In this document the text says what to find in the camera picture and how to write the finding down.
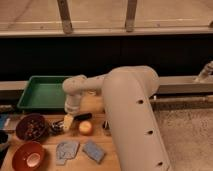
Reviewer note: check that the blue object at left edge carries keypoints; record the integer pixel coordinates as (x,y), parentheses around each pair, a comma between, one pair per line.
(5,122)

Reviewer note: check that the left metal frame post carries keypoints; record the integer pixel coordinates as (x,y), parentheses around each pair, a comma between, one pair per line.
(65,16)

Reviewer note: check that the yellow orange fruit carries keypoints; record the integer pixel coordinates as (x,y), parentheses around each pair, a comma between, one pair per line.
(85,128)

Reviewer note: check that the small metal cup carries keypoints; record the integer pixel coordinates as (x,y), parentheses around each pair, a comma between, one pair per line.
(105,126)

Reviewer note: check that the black handled metal scoop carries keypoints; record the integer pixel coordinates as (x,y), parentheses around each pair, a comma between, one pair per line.
(58,126)

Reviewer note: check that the right metal frame post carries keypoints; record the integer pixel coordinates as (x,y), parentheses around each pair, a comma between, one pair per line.
(130,15)

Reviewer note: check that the yellow scrub brush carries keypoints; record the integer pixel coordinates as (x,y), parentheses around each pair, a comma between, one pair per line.
(68,119)

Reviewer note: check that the blue sponge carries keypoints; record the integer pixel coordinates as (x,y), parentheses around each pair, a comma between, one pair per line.
(93,151)

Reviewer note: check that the metal frame post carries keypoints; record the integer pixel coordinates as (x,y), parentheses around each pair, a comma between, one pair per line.
(130,15)
(65,16)

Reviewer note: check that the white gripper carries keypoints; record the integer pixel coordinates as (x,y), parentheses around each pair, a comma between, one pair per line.
(72,104)

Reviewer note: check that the red bowl with white object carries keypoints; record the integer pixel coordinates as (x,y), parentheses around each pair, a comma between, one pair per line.
(28,157)

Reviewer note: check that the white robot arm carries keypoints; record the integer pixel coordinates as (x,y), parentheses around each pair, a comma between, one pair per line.
(135,133)

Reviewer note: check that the grey blue folded cloth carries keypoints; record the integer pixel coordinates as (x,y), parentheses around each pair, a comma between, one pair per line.
(66,150)

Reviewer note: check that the green plastic tray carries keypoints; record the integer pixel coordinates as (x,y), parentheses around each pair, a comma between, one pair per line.
(43,93)

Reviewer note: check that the dark bowl with nuts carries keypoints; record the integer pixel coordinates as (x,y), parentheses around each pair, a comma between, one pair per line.
(31,127)

